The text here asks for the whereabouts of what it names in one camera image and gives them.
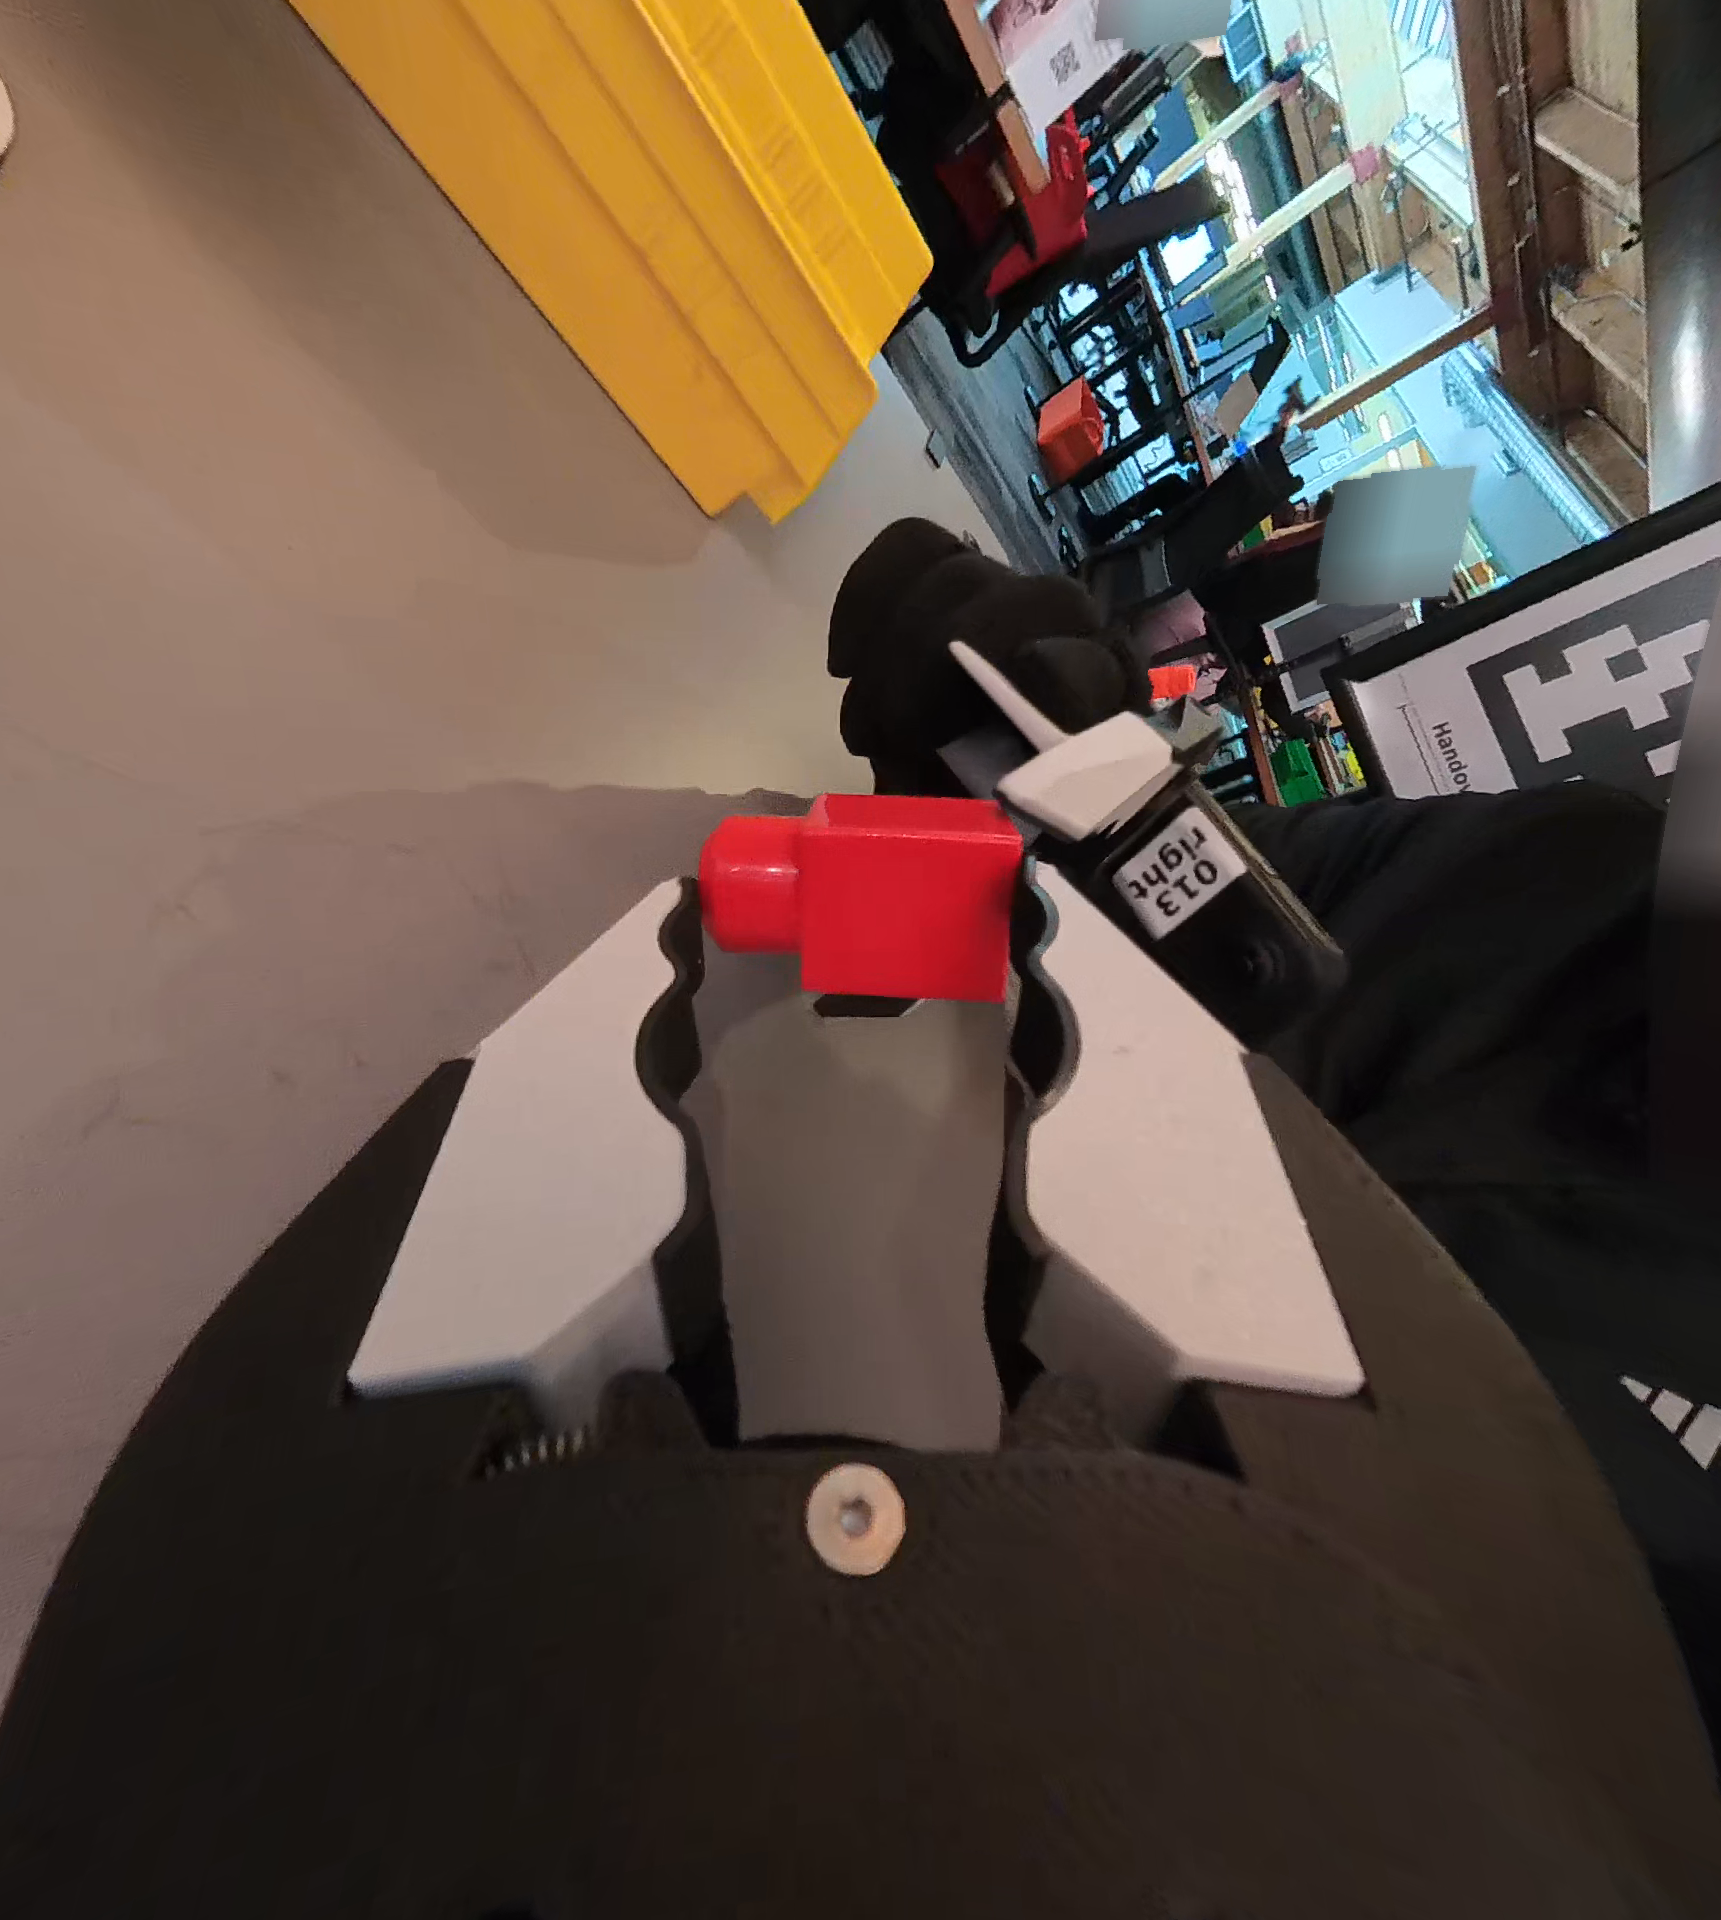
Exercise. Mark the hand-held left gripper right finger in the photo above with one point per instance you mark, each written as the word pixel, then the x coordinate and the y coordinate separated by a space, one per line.
pixel 1189 1217

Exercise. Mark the red office chair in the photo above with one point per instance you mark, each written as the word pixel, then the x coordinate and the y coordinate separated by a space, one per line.
pixel 1037 194

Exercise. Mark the black and white tag poster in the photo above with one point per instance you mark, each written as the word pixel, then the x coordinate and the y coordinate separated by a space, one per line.
pixel 1550 672

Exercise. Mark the orange plastic bin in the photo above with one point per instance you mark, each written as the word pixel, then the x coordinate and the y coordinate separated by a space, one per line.
pixel 1067 422

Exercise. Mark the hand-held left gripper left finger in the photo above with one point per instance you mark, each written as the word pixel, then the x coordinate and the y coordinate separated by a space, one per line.
pixel 530 1202

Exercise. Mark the person's right hand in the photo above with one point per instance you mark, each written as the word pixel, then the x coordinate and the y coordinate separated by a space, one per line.
pixel 950 643

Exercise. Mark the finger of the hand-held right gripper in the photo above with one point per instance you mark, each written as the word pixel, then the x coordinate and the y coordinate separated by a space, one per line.
pixel 1093 775
pixel 1000 687

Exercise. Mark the white cardboard box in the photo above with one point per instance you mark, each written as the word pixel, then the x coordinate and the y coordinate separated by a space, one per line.
pixel 1048 53

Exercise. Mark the small red object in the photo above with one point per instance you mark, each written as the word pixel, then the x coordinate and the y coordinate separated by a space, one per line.
pixel 875 894

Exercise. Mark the yellow plastic bin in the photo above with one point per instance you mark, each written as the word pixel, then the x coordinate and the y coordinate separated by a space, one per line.
pixel 617 224

